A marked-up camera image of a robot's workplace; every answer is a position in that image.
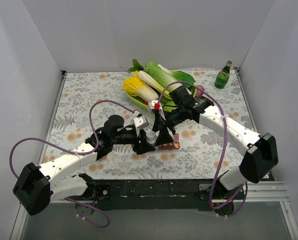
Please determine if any purple red onion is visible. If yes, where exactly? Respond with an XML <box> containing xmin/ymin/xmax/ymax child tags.
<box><xmin>195</xmin><ymin>85</ymin><xmax>204</xmax><ymax>98</ymax></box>

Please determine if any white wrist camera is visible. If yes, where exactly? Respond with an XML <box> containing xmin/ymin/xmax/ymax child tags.
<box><xmin>148</xmin><ymin>100</ymin><xmax>166</xmax><ymax>120</ymax></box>
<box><xmin>131</xmin><ymin>115</ymin><xmax>149</xmax><ymax>136</ymax></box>

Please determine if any green glass bottle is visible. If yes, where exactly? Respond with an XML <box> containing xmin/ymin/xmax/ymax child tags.
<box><xmin>214</xmin><ymin>61</ymin><xmax>232</xmax><ymax>89</ymax></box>

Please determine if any green bok choy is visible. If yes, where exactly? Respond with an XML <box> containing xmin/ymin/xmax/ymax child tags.
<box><xmin>158</xmin><ymin>64</ymin><xmax>195</xmax><ymax>89</ymax></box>

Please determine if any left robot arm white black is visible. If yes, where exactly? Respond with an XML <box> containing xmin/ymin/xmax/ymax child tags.
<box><xmin>13</xmin><ymin>115</ymin><xmax>157</xmax><ymax>216</ymax></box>

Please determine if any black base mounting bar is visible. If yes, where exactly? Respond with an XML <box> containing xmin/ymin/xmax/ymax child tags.
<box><xmin>66</xmin><ymin>174</ymin><xmax>249</xmax><ymax>211</ymax></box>

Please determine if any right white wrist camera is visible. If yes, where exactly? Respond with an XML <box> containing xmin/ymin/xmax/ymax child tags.
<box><xmin>148</xmin><ymin>100</ymin><xmax>166</xmax><ymax>120</ymax></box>

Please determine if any yellow napa cabbage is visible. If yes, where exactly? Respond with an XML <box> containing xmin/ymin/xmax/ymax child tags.
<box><xmin>123</xmin><ymin>77</ymin><xmax>159</xmax><ymax>103</ymax></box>

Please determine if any white celery stalk bunch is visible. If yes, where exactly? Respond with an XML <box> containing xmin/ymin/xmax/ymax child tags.
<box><xmin>123</xmin><ymin>59</ymin><xmax>180</xmax><ymax>105</ymax></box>

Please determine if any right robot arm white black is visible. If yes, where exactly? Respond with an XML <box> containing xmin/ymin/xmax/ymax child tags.
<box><xmin>148</xmin><ymin>86</ymin><xmax>278</xmax><ymax>199</ymax></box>

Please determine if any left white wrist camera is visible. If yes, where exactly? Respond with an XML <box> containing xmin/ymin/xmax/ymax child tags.
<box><xmin>131</xmin><ymin>115</ymin><xmax>149</xmax><ymax>136</ymax></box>

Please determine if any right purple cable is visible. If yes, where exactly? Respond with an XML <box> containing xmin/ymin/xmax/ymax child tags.
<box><xmin>157</xmin><ymin>81</ymin><xmax>248</xmax><ymax>217</ymax></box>

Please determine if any floral tablecloth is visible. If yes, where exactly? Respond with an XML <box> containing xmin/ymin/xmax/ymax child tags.
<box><xmin>44</xmin><ymin>69</ymin><xmax>253</xmax><ymax>179</ymax></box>

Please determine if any green napa cabbage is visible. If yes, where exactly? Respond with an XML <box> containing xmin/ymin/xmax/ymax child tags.
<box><xmin>139</xmin><ymin>61</ymin><xmax>177</xmax><ymax>93</ymax></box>

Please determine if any white pill bottle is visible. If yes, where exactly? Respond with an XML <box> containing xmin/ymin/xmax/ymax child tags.
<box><xmin>146</xmin><ymin>130</ymin><xmax>157</xmax><ymax>145</ymax></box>

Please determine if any red weekly pill organizer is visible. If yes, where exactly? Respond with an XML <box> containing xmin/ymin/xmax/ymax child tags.
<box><xmin>156</xmin><ymin>133</ymin><xmax>180</xmax><ymax>151</ymax></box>

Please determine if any green plastic tray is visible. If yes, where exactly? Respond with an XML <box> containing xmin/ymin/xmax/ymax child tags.
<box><xmin>127</xmin><ymin>87</ymin><xmax>197</xmax><ymax>111</ymax></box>

